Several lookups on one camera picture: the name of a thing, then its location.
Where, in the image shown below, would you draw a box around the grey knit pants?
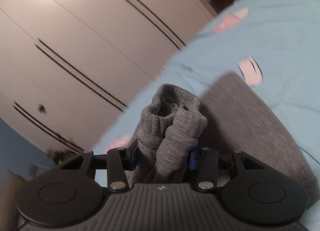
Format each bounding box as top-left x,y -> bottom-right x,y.
129,72 -> 319,204

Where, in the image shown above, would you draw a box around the light blue mushroom bedsheet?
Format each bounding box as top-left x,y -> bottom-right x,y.
94,0 -> 319,230

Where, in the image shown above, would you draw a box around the white wardrobe with black handles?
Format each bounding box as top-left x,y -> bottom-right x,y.
1,0 -> 215,153

